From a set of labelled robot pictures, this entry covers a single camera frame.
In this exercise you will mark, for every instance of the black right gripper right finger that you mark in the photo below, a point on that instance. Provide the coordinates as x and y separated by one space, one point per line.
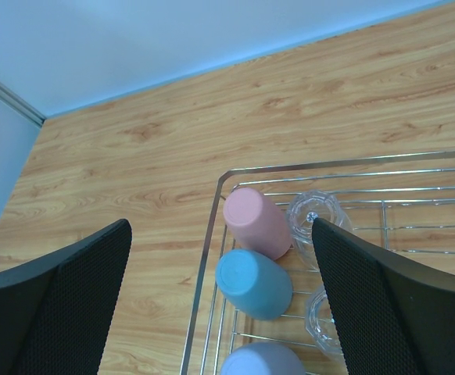
393 315

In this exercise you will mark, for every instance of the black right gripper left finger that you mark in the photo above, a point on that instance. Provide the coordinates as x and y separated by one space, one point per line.
56 310

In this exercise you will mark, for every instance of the clear glass cup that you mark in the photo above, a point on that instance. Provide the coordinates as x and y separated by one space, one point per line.
320 325
301 213

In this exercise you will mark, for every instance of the blue plastic cup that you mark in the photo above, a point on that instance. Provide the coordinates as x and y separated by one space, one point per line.
254 284

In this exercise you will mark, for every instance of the purple plastic cup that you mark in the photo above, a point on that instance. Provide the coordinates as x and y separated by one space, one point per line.
262 358

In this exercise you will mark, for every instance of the pink plastic cup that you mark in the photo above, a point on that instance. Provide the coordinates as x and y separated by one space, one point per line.
257 223

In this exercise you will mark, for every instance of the metal wire dish rack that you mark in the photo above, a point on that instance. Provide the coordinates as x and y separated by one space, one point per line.
405 203

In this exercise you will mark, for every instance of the aluminium frame post left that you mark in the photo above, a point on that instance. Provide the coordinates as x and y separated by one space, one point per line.
16 103

